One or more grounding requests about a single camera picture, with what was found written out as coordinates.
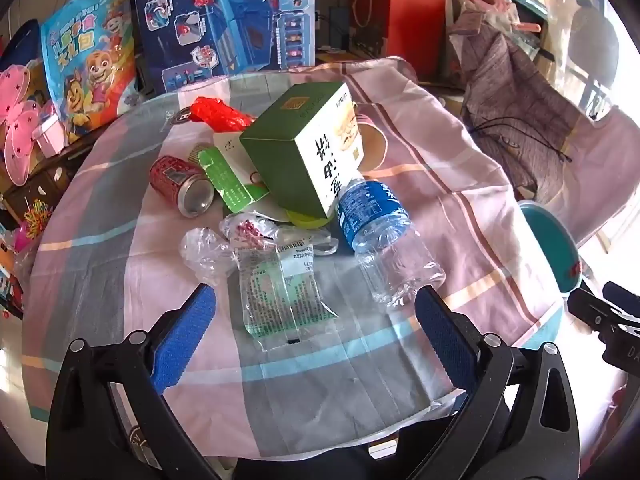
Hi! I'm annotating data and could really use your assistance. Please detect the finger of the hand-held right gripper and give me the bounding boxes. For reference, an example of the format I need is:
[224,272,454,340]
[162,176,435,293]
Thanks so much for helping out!
[602,281,640,318]
[567,287,633,337]

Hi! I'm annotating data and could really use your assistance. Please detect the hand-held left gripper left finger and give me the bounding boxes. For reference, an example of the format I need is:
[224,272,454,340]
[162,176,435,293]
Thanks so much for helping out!
[46,284,236,480]

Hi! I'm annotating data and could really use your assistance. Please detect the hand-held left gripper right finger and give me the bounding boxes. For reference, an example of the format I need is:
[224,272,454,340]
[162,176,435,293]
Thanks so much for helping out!
[395,285,581,480]

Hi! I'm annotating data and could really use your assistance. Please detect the teal round bin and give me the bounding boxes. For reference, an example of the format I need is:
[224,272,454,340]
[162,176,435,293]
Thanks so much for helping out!
[517,200,583,293]

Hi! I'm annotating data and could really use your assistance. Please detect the red soda can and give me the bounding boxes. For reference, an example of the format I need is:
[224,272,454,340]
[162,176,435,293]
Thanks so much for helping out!
[150,155,215,218]

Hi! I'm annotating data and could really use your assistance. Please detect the lime green round lid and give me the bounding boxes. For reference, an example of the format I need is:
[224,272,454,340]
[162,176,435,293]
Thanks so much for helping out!
[286,208,333,231]

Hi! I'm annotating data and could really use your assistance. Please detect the red snack bag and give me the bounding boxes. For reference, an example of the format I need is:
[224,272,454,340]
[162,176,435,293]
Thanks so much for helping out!
[189,96,256,133]

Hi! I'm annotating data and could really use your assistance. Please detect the crumpled clear plastic bag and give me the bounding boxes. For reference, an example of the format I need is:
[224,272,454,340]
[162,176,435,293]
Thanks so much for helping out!
[180,227,238,286]

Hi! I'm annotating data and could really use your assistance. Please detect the clear packet with green print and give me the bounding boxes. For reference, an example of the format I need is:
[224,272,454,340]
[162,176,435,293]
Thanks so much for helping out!
[235,242,338,351]

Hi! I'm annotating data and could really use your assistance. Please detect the clear wrapper with red print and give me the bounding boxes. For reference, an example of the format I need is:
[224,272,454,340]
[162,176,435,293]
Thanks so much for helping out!
[220,212,281,251]

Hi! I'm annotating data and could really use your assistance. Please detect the pale pink sheet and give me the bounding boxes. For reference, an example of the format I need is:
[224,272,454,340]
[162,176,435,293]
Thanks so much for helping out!
[565,105,640,248]

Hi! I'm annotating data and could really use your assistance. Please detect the clear plastic water bottle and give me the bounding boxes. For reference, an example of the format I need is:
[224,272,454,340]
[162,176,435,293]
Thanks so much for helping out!
[336,176,447,308]

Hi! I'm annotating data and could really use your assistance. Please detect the clear plastic wrapper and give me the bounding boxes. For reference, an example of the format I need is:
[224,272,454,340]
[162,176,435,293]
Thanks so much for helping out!
[275,225,341,257]

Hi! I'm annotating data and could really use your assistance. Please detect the green and white carton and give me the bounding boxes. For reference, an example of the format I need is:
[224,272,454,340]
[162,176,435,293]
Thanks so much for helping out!
[197,147,271,214]

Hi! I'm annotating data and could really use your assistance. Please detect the rainbow spiky toy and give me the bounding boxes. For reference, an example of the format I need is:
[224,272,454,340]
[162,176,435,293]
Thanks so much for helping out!
[22,199,53,233]

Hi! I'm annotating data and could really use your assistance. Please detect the beige paper cup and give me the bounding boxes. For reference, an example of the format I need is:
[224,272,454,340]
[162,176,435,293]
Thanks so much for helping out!
[350,102,389,173]

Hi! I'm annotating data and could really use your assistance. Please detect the green cardboard box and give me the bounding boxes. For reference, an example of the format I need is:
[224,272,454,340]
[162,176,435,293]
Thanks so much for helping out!
[239,81,365,219]

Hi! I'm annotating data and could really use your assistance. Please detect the brown wooden cabinet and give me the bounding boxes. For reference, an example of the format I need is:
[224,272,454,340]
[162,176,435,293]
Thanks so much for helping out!
[0,125,108,241]

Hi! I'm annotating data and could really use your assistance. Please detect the purple grey woven cloth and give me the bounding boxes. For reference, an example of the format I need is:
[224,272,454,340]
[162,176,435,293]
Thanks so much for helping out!
[447,22,581,201]

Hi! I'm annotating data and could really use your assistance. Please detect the pink butterfly wings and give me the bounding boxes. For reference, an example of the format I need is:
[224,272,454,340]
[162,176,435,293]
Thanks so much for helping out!
[0,62,43,188]

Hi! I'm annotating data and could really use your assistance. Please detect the cartoon printed gift bag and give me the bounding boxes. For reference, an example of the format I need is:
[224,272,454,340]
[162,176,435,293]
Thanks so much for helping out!
[40,0,138,136]

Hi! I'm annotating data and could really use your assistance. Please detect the red gift bag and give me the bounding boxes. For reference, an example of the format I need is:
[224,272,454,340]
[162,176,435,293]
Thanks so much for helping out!
[347,0,448,81]

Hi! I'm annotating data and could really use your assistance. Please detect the blue toy box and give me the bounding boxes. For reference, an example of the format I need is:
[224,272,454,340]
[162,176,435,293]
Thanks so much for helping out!
[132,0,317,96]

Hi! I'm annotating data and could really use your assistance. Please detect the thin black cable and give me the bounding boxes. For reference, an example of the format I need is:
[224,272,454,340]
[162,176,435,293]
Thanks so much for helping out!
[472,119,571,161]

